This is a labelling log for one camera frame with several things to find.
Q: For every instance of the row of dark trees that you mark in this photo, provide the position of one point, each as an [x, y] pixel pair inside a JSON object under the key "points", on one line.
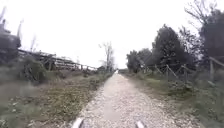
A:
{"points": [[166, 46]]}

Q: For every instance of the robot's own part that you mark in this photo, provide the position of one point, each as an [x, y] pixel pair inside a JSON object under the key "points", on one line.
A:
{"points": [[77, 123], [140, 124]]}

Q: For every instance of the bare thin tree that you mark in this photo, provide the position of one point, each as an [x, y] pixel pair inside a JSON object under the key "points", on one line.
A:
{"points": [[108, 56]]}

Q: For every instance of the pale gravel path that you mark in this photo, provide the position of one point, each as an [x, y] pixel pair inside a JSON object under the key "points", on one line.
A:
{"points": [[116, 100]]}

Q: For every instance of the green bush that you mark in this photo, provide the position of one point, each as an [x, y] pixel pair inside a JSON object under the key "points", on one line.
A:
{"points": [[33, 71]]}

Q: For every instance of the weedy grass verge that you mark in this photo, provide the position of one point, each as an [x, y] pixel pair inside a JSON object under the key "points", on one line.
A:
{"points": [[186, 96], [50, 100]]}

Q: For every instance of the long low building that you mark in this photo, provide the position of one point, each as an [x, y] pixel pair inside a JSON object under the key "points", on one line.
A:
{"points": [[61, 62]]}

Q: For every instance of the wooden rail fence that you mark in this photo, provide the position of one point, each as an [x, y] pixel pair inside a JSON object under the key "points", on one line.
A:
{"points": [[87, 67], [211, 70]]}

